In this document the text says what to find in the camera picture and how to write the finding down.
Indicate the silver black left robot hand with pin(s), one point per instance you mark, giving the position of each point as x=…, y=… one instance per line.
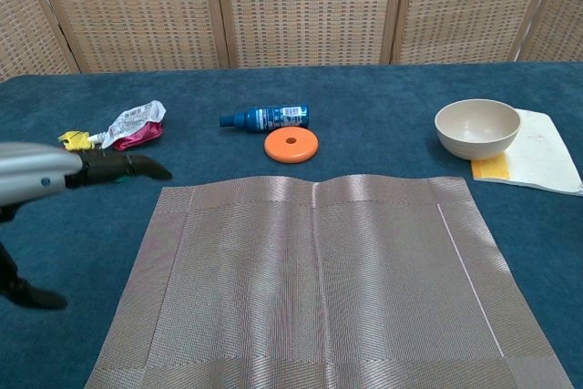
x=32, y=170

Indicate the brown woven placemat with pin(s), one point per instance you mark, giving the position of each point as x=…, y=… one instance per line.
x=319, y=289

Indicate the white round bowl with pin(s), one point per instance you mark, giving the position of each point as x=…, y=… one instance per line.
x=476, y=134

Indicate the yellow white booklet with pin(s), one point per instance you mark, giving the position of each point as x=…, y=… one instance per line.
x=542, y=156

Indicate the feather shuttlecock with green base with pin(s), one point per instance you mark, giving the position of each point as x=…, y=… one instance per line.
x=73, y=139

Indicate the blue carpet table cover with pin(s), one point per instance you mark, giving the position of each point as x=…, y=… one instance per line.
x=91, y=234

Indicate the silver and pink pouch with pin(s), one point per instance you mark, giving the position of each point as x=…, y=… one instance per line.
x=132, y=122

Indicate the blue spray bottle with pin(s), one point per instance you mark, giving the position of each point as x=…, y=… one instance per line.
x=268, y=119

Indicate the orange disc with hole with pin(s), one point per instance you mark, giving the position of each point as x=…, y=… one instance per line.
x=282, y=150

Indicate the woven bamboo folding screen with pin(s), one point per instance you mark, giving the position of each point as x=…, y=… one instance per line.
x=296, y=6

